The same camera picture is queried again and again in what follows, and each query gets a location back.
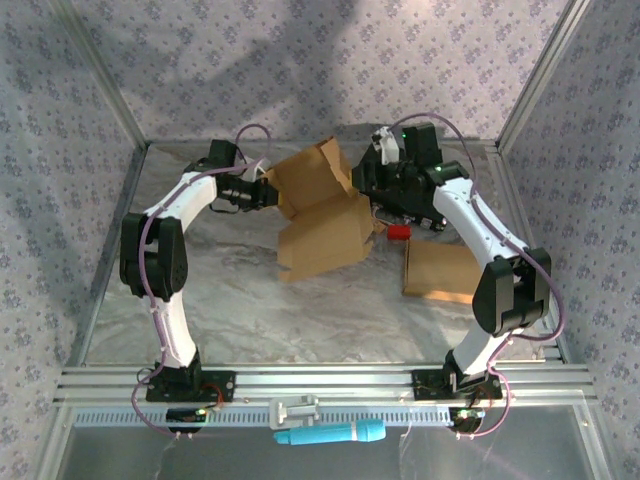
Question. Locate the brown cardboard box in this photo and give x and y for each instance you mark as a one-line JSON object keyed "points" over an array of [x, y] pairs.
{"points": [[440, 272], [320, 240]]}

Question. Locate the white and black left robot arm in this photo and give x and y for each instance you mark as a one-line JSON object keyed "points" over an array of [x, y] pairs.
{"points": [[195, 190]]}

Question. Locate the black hard case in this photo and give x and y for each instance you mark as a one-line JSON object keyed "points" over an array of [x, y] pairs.
{"points": [[415, 210]]}

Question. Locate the small tan tag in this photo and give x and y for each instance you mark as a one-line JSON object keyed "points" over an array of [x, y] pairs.
{"points": [[379, 226]]}

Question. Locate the small red block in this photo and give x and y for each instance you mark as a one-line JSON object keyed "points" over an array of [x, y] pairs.
{"points": [[399, 232]]}

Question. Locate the black left controller board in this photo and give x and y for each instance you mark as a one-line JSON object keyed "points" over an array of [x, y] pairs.
{"points": [[182, 415]]}

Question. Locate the black controller board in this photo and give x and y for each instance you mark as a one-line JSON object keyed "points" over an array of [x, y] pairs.
{"points": [[182, 415], [462, 422]]}

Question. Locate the light blue pen tool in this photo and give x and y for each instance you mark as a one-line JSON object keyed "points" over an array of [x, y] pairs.
{"points": [[325, 432]]}

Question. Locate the black right controller board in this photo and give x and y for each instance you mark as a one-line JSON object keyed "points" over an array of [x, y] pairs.
{"points": [[462, 422]]}

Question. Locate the shiny metal sheet panel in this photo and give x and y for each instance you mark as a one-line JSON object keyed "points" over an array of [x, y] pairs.
{"points": [[450, 460]]}

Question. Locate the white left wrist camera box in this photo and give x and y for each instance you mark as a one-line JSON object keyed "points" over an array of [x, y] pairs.
{"points": [[259, 172]]}

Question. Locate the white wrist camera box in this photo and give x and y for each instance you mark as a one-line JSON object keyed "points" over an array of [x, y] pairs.
{"points": [[259, 172], [386, 145]]}

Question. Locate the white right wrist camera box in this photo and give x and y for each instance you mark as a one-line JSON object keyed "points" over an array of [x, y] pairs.
{"points": [[386, 145]]}

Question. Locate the thin aluminium table edge rail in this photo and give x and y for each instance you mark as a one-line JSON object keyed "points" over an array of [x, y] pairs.
{"points": [[170, 142]]}

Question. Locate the aluminium table side rail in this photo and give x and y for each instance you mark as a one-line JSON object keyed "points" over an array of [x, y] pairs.
{"points": [[515, 210]]}

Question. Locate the grey table side rail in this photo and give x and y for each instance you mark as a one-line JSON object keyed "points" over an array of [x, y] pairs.
{"points": [[118, 210]]}

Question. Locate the aluminium corner post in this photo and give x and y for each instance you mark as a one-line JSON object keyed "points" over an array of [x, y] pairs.
{"points": [[540, 75], [102, 75]]}

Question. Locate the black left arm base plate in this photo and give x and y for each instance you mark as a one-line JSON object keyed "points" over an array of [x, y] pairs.
{"points": [[225, 385]]}

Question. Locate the aluminium rail with arm bases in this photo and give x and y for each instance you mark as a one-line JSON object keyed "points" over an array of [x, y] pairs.
{"points": [[325, 382]]}

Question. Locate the grey clamp bracket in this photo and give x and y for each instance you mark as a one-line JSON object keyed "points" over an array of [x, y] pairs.
{"points": [[295, 410]]}

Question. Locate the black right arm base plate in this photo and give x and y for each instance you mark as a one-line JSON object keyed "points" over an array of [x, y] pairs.
{"points": [[425, 387]]}

